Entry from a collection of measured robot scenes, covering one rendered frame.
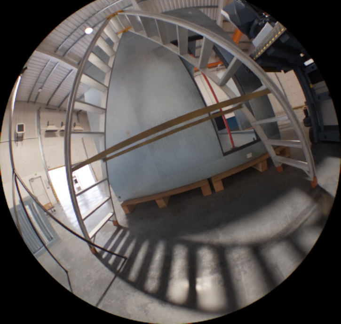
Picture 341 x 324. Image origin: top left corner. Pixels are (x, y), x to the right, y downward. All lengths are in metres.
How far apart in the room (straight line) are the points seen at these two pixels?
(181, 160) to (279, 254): 1.26
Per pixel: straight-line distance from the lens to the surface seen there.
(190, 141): 1.30
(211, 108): 0.54
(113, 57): 1.46
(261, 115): 1.65
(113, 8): 7.87
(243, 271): 0.75
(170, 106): 1.36
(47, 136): 10.91
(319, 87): 2.28
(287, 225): 0.91
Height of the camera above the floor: 0.70
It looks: 5 degrees down
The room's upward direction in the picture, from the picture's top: 21 degrees counter-clockwise
